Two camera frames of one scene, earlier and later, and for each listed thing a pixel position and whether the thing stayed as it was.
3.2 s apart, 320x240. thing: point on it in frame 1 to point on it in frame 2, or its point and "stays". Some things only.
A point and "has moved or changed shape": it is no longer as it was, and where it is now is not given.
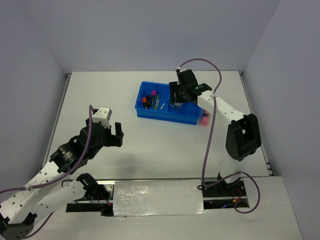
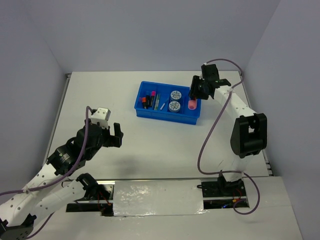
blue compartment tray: x=153 y=101 stays
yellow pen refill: x=156 y=105 stays
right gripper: x=174 y=87 to x=194 y=90
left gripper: x=114 y=140 stays
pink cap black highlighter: x=154 y=93 stays
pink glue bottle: x=204 y=119 to x=192 y=104
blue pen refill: x=162 y=106 stays
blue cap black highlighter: x=148 y=100 stays
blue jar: x=176 y=105 has moved or changed shape
